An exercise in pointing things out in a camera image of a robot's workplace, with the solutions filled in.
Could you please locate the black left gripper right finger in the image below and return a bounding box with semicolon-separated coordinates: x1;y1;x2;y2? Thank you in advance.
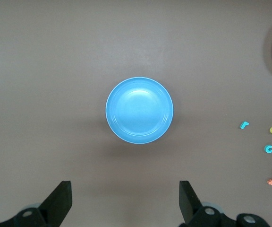
179;181;236;227

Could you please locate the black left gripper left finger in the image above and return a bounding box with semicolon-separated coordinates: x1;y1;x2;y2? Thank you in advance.
0;181;73;227

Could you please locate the brown table cover sheet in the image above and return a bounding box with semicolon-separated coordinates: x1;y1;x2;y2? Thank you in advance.
0;0;272;227

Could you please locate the blue plate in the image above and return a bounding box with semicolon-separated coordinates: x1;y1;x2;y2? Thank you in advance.
105;77;174;145

